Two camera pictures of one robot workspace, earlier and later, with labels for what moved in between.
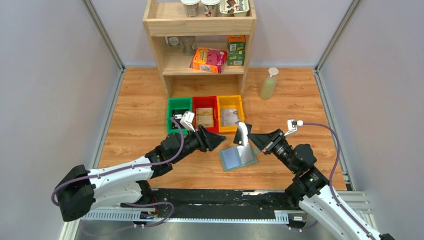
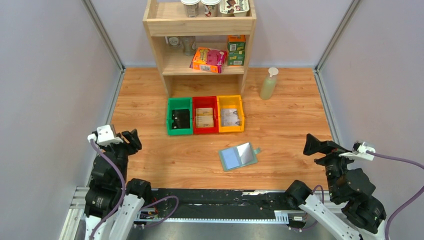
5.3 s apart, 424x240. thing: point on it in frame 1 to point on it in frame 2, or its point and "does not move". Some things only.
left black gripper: [207, 141] to [135, 142]
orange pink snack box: [207, 59] does not move
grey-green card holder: [238, 156] does not move
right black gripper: [264, 141] to [312, 145]
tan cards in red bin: [204, 117] does not move
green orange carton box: [236, 50] does not move
